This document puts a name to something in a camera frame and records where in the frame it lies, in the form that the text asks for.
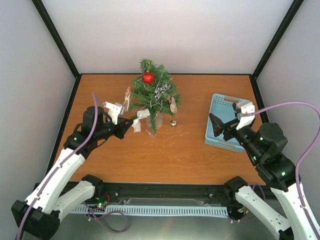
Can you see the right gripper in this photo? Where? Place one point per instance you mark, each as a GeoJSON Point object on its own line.
{"type": "Point", "coordinates": [218, 125]}

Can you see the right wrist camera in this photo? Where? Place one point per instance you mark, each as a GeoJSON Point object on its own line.
{"type": "Point", "coordinates": [246, 110]}

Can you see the white mesh bow ornament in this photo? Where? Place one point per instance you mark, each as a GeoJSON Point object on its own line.
{"type": "Point", "coordinates": [141, 114]}

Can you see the red bauble ornament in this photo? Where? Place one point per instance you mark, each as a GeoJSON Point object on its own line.
{"type": "Point", "coordinates": [148, 77]}

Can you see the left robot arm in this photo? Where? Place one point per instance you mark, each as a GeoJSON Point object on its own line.
{"type": "Point", "coordinates": [41, 213]}

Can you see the clear battery box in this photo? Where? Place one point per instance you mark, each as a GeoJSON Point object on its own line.
{"type": "Point", "coordinates": [150, 133]}

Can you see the silver script word ornament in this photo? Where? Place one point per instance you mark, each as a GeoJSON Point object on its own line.
{"type": "Point", "coordinates": [161, 90]}

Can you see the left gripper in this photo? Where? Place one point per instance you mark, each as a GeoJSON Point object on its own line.
{"type": "Point", "coordinates": [123, 126]}

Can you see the frame post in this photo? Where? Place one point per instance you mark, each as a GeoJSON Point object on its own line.
{"type": "Point", "coordinates": [47, 20]}
{"type": "Point", "coordinates": [279, 33]}

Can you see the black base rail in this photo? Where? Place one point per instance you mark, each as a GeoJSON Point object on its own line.
{"type": "Point", "coordinates": [116, 192]}

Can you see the left back frame post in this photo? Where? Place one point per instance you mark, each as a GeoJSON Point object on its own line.
{"type": "Point", "coordinates": [47, 20]}

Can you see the small green christmas tree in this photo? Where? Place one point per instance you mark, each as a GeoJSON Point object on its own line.
{"type": "Point", "coordinates": [154, 91]}

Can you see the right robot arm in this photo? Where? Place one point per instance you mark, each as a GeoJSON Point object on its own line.
{"type": "Point", "coordinates": [264, 149]}

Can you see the right back frame post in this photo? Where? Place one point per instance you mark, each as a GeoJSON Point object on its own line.
{"type": "Point", "coordinates": [279, 33]}

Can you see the gold disco ball ornament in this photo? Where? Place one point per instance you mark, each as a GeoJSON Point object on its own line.
{"type": "Point", "coordinates": [173, 123]}

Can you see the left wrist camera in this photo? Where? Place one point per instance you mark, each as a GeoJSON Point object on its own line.
{"type": "Point", "coordinates": [114, 110]}

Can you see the light blue plastic basket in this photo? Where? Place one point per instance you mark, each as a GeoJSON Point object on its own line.
{"type": "Point", "coordinates": [222, 107]}

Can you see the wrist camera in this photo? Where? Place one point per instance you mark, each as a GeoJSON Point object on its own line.
{"type": "Point", "coordinates": [246, 110]}
{"type": "Point", "coordinates": [114, 110]}

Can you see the light blue cable duct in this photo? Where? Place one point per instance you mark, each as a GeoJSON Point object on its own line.
{"type": "Point", "coordinates": [164, 211]}

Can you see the small circuit board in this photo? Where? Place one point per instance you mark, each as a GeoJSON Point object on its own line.
{"type": "Point", "coordinates": [101, 204]}

